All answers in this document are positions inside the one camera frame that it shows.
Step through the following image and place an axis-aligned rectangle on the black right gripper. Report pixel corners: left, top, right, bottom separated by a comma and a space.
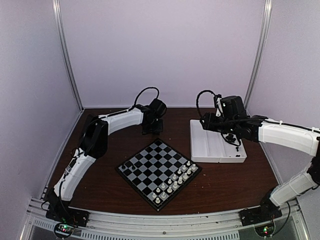
200, 112, 238, 135

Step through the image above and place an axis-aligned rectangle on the white plastic divided tray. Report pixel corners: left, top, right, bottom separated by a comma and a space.
189, 119, 247, 164

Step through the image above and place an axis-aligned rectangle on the black white chessboard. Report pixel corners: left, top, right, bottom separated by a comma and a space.
115, 138, 202, 212

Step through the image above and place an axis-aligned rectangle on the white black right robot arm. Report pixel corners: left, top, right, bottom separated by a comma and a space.
199, 95, 320, 221

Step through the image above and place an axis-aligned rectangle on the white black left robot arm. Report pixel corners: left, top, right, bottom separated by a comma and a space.
46, 98, 167, 222

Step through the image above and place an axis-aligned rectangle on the pile of black chess pieces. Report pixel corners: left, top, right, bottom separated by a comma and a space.
222, 133, 242, 157

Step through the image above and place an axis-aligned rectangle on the white chess piece row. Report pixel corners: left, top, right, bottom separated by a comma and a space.
148, 160, 200, 206

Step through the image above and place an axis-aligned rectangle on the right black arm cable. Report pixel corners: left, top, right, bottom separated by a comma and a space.
195, 89, 218, 121

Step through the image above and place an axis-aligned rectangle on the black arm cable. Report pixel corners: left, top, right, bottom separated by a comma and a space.
133, 86, 160, 107
195, 89, 218, 121

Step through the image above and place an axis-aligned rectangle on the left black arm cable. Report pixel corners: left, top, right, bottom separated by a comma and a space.
133, 86, 160, 107

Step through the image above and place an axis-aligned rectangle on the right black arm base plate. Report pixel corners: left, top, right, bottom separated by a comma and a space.
238, 198, 283, 227

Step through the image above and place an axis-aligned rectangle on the front aluminium rail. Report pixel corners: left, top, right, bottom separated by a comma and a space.
18, 198, 311, 240

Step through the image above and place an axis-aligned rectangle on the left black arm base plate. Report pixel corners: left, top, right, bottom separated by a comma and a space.
45, 200, 90, 227

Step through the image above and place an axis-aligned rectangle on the right aluminium frame post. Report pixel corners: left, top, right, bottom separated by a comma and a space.
244, 0, 273, 109

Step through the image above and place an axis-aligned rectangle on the aluminium frame post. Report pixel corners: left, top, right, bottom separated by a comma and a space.
52, 0, 84, 112
244, 0, 273, 109

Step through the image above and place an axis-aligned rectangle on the left aluminium frame post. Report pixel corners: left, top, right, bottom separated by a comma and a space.
52, 0, 84, 112

